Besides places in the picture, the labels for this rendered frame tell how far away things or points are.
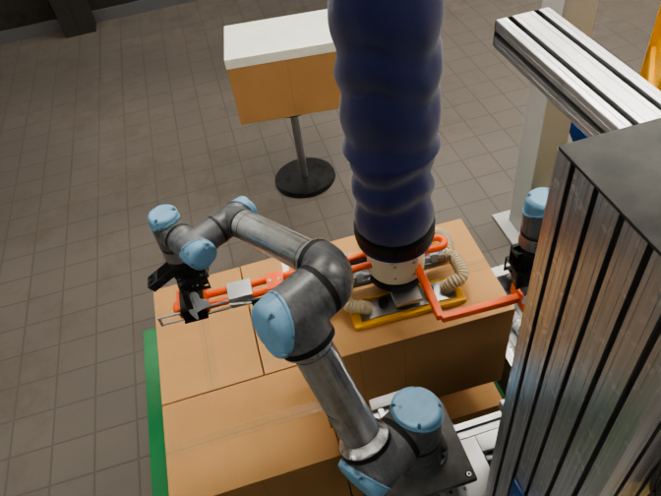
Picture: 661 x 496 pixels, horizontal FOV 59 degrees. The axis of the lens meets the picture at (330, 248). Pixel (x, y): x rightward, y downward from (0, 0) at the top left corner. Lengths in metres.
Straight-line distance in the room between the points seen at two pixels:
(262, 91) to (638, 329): 2.80
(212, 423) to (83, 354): 1.31
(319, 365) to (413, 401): 0.30
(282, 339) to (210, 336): 1.42
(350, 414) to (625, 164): 0.74
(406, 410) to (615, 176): 0.80
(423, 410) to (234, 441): 1.00
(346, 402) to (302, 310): 0.23
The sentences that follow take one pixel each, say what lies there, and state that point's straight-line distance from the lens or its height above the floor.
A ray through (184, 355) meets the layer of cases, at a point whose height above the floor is 0.54.
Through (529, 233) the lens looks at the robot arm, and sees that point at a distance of 1.42.
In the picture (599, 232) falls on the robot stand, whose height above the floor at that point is 1.98.
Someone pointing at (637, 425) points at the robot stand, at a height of 1.80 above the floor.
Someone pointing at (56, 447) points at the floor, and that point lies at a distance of 3.15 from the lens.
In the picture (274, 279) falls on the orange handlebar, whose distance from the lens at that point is 1.68.
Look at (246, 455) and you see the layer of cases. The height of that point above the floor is 0.54.
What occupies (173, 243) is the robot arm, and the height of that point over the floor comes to 1.52.
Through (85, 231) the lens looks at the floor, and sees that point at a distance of 4.08.
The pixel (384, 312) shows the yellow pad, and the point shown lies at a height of 1.09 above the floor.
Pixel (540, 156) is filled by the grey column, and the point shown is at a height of 0.58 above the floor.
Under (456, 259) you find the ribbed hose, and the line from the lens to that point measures 1.76.
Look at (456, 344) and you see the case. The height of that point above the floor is 0.97.
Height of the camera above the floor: 2.46
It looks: 46 degrees down
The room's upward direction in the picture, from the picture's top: 9 degrees counter-clockwise
